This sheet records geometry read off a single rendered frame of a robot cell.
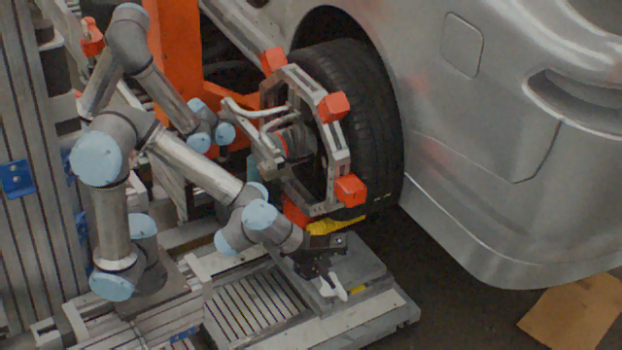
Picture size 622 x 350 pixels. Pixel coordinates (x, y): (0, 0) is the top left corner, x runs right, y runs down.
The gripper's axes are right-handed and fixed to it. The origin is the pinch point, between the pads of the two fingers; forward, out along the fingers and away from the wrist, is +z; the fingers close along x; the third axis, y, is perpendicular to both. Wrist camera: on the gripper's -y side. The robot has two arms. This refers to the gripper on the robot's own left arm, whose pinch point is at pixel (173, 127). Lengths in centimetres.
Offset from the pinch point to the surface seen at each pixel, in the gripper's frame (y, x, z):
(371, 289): 68, 74, -33
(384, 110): -6, 36, -75
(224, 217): 38, 34, 15
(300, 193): 26, 40, -28
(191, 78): -19.2, 9.7, 1.4
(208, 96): -12.4, 21.0, 6.9
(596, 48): -19, 20, -158
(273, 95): -12.0, 30.4, -23.1
